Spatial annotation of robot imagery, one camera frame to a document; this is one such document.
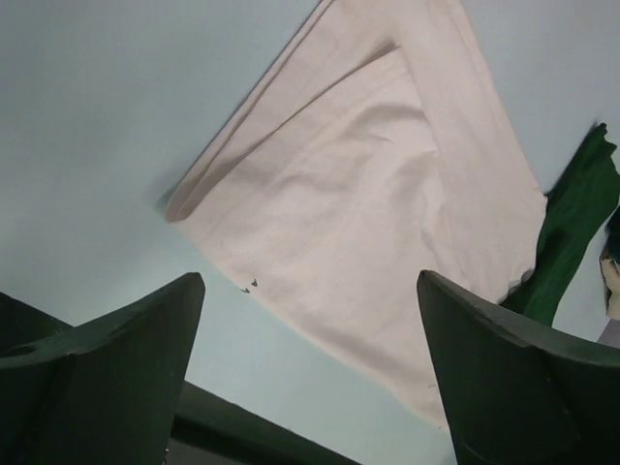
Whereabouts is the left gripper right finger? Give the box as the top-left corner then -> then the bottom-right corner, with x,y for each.
417,270 -> 619,464

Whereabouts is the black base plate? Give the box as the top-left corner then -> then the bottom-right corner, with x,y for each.
170,382 -> 354,464

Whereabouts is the cream and green t-shirt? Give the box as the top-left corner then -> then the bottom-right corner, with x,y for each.
162,0 -> 620,432

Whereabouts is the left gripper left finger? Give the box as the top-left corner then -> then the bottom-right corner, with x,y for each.
1,272 -> 205,464

